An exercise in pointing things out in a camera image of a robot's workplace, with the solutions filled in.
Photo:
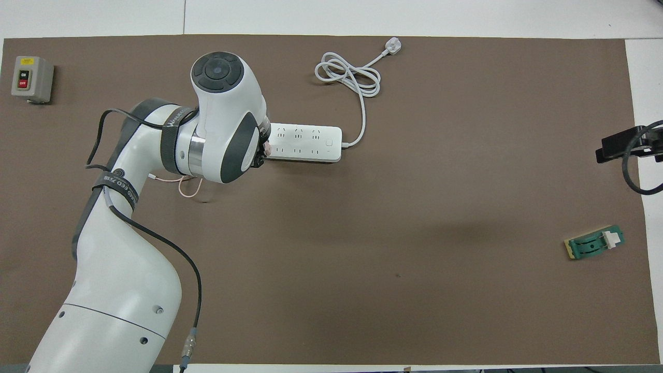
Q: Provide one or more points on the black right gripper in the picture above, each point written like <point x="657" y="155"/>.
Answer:
<point x="653" y="150"/>

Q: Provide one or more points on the pink charger adapter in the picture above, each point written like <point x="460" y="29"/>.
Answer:
<point x="268" y="149"/>

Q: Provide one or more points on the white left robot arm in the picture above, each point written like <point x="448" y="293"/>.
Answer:
<point x="129" y="259"/>

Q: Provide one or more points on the white power strip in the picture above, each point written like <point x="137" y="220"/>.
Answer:
<point x="311" y="142"/>

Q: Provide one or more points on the brown table mat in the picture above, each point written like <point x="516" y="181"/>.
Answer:
<point x="362" y="300"/>

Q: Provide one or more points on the green knife switch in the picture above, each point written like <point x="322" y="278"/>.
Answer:
<point x="590" y="246"/>

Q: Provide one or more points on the grey on-off switch box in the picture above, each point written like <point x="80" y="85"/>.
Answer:
<point x="39" y="77"/>

